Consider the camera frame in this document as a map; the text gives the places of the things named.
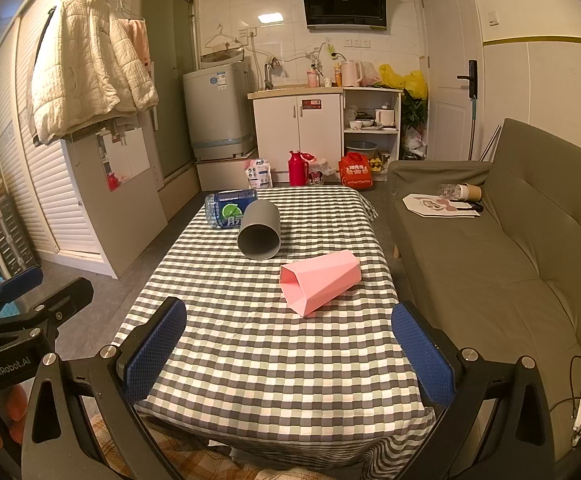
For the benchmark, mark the brown paper cup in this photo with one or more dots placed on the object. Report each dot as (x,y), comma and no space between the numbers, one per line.
(471,192)

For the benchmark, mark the white kettle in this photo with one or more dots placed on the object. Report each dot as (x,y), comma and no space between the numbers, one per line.
(384,117)

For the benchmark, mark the white wall switch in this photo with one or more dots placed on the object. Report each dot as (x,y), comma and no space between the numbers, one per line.
(493,17)

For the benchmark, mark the white quilted jacket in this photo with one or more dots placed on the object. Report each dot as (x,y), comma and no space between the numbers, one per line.
(90,70)

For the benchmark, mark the metal faucet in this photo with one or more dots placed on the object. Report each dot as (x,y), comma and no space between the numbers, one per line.
(269,72)

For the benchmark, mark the white washing machine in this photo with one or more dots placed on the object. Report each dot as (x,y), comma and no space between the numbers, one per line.
(218,110)

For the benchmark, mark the orange shopping bag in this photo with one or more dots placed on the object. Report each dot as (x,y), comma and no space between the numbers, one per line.
(356,172)

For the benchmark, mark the red thermos jug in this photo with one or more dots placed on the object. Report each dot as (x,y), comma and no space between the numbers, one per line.
(298,172)

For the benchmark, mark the olive green sofa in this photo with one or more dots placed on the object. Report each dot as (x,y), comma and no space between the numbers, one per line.
(495,270)

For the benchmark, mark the printed paper sheet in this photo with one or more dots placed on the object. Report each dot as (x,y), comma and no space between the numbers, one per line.
(423,205)

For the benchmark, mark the grey cup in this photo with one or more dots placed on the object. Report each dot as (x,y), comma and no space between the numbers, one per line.
(265,222)

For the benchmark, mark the green potted plant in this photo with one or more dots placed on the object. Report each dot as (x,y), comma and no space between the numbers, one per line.
(414,110)

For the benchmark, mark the white door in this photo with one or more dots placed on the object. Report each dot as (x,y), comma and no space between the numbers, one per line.
(450,35)

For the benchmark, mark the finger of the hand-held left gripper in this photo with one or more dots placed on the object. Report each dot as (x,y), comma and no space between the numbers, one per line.
(70,297)
(18,282)

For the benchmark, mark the white detergent pouch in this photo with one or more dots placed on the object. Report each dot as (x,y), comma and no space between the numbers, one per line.
(258,174)

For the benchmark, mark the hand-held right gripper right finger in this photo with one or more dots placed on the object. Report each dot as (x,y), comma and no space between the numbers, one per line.
(420,360)

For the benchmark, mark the yellow plastic bag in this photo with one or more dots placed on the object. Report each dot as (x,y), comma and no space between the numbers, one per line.
(413,82)

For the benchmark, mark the blue plastic bottle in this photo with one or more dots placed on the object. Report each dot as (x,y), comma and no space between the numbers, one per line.
(220,210)

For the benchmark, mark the black suitcase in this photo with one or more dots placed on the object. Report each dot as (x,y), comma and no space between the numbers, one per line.
(8,235)

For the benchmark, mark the clear plastic bottle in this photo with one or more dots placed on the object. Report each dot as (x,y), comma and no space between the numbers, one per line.
(448,191)

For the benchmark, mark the white plastic bag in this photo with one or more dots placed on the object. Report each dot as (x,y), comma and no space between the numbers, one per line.
(370,75)

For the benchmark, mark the pink electric kettle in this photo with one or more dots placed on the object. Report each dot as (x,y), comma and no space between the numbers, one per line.
(351,74)

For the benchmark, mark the pink faceted cup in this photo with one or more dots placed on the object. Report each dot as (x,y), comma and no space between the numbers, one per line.
(320,280)

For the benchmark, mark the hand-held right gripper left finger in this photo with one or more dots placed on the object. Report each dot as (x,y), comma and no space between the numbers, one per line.
(154,352)

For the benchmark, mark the white sink cabinet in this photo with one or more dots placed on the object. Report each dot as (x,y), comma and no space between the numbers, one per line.
(295,125)

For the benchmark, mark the cartoon printed bag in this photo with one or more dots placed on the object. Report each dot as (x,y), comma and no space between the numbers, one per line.
(315,176)

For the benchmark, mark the frosted glass shower door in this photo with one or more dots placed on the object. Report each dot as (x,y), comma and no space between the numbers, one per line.
(170,85)

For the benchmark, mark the pink garment on hanger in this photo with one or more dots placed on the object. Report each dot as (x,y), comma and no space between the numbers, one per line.
(139,40)

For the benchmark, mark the white open shelf unit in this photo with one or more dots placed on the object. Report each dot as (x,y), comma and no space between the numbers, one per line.
(398,110)

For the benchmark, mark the grey checkered tablecloth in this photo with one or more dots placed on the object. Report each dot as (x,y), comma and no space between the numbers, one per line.
(270,370)

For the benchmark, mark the white louvered wardrobe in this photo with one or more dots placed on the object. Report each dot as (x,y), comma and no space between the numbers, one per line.
(40,185)

